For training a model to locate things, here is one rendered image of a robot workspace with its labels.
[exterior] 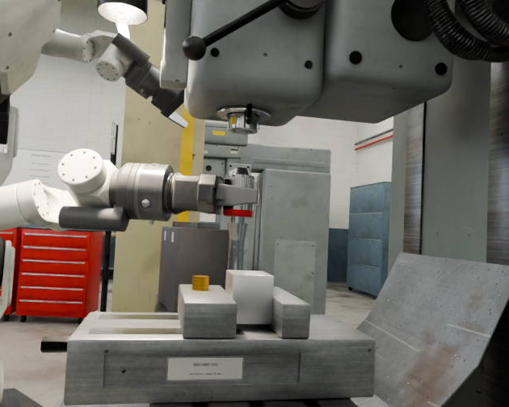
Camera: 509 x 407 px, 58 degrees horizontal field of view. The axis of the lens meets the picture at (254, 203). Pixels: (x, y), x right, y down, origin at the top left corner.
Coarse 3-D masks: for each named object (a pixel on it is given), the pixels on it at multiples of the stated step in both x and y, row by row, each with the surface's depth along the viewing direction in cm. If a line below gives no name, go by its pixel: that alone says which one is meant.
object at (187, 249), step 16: (176, 224) 109; (192, 224) 99; (208, 224) 100; (176, 240) 97; (192, 240) 97; (208, 240) 98; (224, 240) 99; (176, 256) 96; (192, 256) 96; (208, 256) 98; (224, 256) 99; (160, 272) 114; (176, 272) 95; (192, 272) 96; (208, 272) 98; (224, 272) 99; (160, 288) 112; (176, 288) 95; (224, 288) 99; (176, 304) 95
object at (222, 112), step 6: (222, 108) 68; (228, 108) 67; (234, 108) 67; (240, 108) 67; (246, 108) 67; (252, 108) 67; (258, 108) 67; (222, 114) 70; (258, 114) 69; (264, 114) 69; (270, 114) 70; (264, 120) 73
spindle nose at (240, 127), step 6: (228, 114) 71; (234, 114) 69; (240, 114) 69; (252, 114) 69; (228, 120) 70; (240, 120) 69; (252, 120) 69; (258, 120) 70; (228, 126) 70; (234, 126) 69; (240, 126) 69; (246, 126) 69; (252, 126) 69; (258, 126) 71; (234, 132) 72; (240, 132) 72; (246, 132) 72; (252, 132) 72
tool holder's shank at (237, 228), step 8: (232, 216) 69; (240, 216) 69; (232, 224) 69; (240, 224) 69; (232, 232) 69; (240, 232) 69; (232, 240) 69; (240, 240) 69; (232, 248) 69; (240, 248) 69; (232, 256) 69; (240, 256) 69; (232, 264) 69; (240, 264) 69
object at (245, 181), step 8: (232, 176) 68; (240, 176) 68; (248, 176) 69; (232, 184) 68; (240, 184) 68; (248, 184) 69; (224, 208) 69; (232, 208) 68; (240, 208) 68; (248, 208) 68
